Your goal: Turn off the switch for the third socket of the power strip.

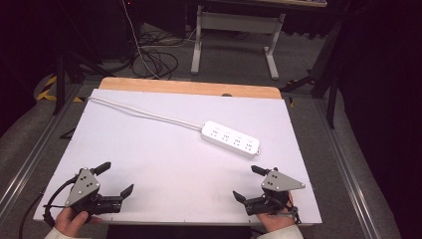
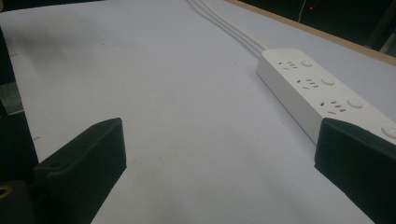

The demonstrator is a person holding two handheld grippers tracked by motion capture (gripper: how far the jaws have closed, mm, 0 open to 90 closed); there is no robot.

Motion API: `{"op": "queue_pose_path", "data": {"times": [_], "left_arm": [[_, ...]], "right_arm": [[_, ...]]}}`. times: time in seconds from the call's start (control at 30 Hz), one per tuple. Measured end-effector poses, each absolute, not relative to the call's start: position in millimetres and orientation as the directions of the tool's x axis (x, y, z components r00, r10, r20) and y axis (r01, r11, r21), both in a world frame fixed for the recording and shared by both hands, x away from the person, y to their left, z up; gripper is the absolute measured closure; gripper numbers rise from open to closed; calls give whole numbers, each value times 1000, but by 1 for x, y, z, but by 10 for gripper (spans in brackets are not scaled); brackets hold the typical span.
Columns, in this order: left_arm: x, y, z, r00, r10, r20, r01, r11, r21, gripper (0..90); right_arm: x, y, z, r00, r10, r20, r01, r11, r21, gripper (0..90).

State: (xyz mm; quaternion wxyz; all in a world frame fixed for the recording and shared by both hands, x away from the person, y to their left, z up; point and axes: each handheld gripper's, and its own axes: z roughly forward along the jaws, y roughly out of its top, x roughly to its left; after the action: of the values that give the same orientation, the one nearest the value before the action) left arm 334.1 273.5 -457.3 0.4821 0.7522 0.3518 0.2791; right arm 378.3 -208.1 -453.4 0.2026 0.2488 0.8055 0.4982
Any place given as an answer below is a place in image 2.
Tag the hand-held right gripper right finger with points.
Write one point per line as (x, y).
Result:
(358, 165)

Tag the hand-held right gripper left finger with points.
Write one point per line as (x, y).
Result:
(84, 165)

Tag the white power strip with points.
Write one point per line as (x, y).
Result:
(308, 90)

